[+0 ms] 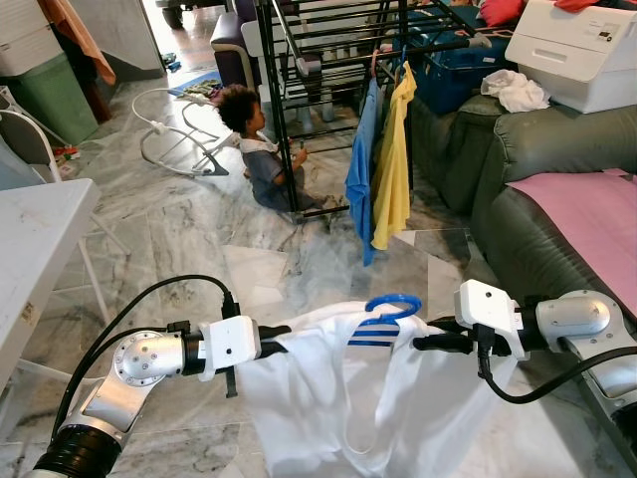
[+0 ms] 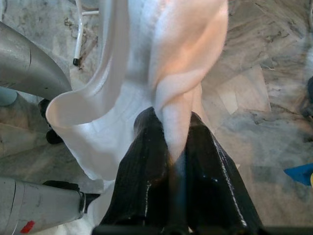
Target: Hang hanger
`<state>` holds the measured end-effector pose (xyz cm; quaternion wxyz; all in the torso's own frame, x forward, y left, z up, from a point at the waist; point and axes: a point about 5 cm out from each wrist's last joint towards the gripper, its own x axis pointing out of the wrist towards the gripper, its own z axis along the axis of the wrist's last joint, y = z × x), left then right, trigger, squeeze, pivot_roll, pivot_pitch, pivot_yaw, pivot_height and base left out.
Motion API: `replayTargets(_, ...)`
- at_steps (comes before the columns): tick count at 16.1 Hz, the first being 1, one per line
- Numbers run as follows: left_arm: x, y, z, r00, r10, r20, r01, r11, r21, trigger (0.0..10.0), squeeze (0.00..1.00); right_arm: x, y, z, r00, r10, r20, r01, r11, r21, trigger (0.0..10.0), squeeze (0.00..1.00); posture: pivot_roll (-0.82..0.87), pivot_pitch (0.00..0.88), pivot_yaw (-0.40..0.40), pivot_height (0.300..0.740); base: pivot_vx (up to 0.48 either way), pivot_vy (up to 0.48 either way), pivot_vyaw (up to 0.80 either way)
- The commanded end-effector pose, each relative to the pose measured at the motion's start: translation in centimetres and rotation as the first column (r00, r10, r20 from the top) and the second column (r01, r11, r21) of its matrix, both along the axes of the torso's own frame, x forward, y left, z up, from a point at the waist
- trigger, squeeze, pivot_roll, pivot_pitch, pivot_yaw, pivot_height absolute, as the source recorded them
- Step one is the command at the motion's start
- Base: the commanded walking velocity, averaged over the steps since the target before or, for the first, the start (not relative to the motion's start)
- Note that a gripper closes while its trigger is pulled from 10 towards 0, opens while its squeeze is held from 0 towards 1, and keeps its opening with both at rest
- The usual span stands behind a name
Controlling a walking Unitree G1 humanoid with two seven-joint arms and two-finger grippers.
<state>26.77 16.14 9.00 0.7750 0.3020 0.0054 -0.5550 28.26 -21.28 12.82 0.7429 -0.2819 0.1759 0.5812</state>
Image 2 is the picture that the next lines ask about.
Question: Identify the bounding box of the blue shirt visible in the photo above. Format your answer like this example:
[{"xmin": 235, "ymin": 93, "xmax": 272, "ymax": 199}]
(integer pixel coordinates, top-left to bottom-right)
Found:
[{"xmin": 283, "ymin": 163, "xmax": 313, "ymax": 188}]

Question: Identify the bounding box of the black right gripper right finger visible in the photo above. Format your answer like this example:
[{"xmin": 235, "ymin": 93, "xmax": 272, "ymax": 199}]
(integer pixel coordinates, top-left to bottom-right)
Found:
[{"xmin": 182, "ymin": 111, "xmax": 266, "ymax": 230}]

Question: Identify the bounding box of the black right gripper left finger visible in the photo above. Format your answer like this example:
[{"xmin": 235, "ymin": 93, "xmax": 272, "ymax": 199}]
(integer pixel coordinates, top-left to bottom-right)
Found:
[{"xmin": 99, "ymin": 108, "xmax": 173, "ymax": 228}]

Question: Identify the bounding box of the white folding table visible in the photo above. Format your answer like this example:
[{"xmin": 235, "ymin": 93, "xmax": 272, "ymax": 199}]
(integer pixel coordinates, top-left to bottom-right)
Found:
[{"xmin": 72, "ymin": 0, "xmax": 100, "ymax": 66}]

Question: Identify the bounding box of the white cloth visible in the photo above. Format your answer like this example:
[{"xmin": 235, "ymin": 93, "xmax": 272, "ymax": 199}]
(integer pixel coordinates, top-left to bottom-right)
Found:
[{"xmin": 45, "ymin": 0, "xmax": 229, "ymax": 182}]

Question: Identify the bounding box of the silver robot leg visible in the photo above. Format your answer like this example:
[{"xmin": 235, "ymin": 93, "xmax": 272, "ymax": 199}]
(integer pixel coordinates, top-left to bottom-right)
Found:
[{"xmin": 0, "ymin": 21, "xmax": 72, "ymax": 145}]

